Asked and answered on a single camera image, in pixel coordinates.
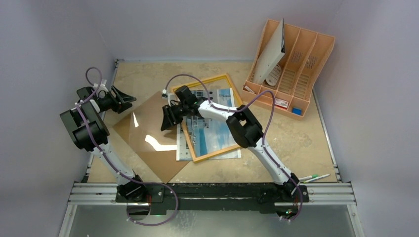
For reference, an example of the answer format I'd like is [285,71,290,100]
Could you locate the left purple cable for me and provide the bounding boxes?
[75,67,180,227]

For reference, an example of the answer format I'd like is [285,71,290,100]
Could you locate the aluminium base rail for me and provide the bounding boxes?
[68,183,357,217]

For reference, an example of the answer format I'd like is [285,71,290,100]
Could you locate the blue small box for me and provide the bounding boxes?
[292,107,302,116]

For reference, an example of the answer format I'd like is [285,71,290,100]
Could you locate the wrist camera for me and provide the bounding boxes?
[92,83,109,96]
[162,89,177,106]

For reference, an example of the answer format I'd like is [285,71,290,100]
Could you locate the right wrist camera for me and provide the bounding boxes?
[162,89,177,106]

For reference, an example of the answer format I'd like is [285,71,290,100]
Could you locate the peach desk organizer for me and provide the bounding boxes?
[241,23,335,120]

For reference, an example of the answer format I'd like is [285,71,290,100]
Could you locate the brown backing board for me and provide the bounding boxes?
[112,91,191,184]

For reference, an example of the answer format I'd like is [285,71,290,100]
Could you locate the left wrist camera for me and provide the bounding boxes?
[92,83,109,96]

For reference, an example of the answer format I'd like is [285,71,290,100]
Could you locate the purple cable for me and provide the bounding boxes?
[75,67,180,227]
[165,74,304,223]

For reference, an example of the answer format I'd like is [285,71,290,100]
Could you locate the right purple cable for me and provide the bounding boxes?
[165,74,304,223]

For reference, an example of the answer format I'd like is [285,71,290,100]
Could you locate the white eraser in organizer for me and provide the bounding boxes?
[244,85,255,94]

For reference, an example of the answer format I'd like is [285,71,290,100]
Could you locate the white pen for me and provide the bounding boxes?
[304,174,330,183]

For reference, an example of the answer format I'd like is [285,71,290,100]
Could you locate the green capped marker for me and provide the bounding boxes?
[299,174,319,181]

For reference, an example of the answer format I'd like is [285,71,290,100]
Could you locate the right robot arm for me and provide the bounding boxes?
[161,86,302,201]

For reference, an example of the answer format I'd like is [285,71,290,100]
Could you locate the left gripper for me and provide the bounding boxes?
[100,86,137,114]

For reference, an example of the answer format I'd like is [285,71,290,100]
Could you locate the red white small box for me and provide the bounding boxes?
[274,98,289,110]

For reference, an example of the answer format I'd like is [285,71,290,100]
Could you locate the yellow wooden picture frame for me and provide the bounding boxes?
[180,74,243,163]

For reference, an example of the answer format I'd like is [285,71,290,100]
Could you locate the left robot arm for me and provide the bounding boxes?
[60,86,147,202]

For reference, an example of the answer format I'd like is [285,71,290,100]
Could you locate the clear acrylic sheet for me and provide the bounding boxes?
[128,95,184,171]

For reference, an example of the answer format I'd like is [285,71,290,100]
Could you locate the building photo print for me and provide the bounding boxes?
[176,87,236,161]

